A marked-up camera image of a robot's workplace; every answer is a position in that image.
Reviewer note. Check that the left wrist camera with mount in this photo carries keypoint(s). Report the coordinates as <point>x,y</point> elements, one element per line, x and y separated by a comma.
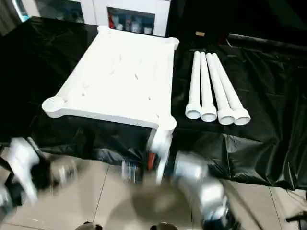
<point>22,158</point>

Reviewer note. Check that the grey curtain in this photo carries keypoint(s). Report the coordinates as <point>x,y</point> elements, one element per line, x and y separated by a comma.
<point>9,14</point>

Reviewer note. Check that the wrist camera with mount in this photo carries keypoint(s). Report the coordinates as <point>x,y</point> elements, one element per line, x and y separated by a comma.
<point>22,158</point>
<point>160,143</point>

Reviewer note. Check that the dark left robot foot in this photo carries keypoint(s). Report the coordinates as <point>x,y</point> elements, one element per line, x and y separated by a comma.
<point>90,226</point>

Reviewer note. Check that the small tan label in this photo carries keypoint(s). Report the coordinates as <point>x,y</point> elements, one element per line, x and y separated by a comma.
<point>199,33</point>

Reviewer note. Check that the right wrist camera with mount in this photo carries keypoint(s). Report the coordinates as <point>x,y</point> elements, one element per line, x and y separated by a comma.
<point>160,143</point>

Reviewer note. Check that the white plastic table leg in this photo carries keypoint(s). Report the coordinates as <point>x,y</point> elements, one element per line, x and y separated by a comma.
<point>219,91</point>
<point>231,91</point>
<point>206,91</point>
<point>193,91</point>

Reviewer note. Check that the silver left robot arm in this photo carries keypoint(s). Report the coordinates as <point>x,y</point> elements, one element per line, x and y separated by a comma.
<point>6,196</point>

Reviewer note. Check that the long black bar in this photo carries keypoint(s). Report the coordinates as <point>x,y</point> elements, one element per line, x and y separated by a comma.
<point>263,40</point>

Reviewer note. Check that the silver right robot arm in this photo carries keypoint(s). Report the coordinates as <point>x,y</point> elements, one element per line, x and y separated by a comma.
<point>204,182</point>

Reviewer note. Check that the black glossy mat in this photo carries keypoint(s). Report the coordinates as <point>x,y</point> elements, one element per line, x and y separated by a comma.
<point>263,95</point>

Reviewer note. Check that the white cabinet with glass doors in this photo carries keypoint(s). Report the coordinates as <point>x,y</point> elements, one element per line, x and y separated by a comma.
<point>96,9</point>

